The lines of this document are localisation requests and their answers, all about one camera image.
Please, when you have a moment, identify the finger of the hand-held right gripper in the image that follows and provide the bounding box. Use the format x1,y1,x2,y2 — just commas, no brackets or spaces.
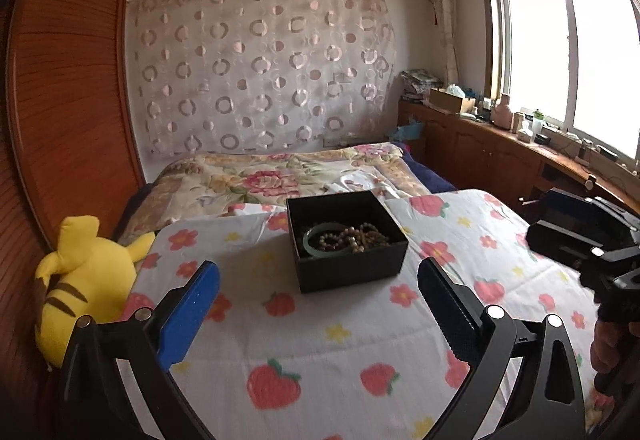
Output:
537,188,601,223
526,219,608,271

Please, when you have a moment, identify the floral quilt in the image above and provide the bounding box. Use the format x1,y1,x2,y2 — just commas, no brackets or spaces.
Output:
117,142,434,247

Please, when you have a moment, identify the white pearl necklace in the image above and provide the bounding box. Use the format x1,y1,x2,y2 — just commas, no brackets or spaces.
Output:
318,226,372,255

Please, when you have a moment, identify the brown wooden bead bracelet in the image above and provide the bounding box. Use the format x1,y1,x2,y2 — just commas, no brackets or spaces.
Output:
360,221,394,249

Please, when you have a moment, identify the pile of magazines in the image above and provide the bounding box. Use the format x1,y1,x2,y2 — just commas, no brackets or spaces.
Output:
400,68,444,101

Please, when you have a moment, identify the dark blue blanket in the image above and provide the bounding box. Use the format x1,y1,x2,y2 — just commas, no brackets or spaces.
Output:
400,145,459,195

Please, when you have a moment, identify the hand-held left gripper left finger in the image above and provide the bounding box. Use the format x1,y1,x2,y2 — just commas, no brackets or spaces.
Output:
60,261,221,440

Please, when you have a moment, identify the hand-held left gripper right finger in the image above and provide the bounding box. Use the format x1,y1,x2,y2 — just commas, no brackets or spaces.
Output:
417,257,588,440

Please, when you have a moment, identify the pink jar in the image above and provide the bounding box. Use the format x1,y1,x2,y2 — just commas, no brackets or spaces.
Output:
492,94,517,131

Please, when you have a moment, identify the brown wooden cabinet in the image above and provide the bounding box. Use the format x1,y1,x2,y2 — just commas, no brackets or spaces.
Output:
397,100,640,221

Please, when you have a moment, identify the wooden frame window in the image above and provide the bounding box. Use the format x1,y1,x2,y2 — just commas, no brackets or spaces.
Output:
477,0,640,171

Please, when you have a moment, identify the pale green jade bangle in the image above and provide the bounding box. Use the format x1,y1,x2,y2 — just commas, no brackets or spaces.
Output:
302,222,352,259

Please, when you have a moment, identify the pale window curtain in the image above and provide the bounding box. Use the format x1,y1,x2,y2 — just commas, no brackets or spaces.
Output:
425,0,462,86

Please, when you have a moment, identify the cardboard box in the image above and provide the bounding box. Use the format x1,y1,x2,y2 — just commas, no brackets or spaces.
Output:
429,86,477,115

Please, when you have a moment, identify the blue plastic bag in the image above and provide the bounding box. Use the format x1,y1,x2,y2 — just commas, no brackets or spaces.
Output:
390,117,427,144

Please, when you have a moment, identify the black jewelry box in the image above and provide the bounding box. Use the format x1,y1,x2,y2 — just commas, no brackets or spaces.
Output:
286,190,410,294

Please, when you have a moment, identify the strawberry flower print sheet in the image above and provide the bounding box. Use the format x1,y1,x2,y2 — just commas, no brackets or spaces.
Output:
117,188,617,440

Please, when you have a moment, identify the sheer circle pattern curtain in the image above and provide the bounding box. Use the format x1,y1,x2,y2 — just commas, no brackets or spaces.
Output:
126,0,399,159

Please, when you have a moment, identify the brown wooden wardrobe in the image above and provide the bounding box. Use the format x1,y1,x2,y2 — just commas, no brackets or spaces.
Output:
4,0,148,371

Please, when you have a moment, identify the person's right hand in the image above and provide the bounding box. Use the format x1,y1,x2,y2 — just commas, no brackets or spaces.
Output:
590,317,640,395

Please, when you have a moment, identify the yellow striped plush toy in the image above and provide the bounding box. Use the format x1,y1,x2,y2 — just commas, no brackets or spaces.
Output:
34,216,157,373

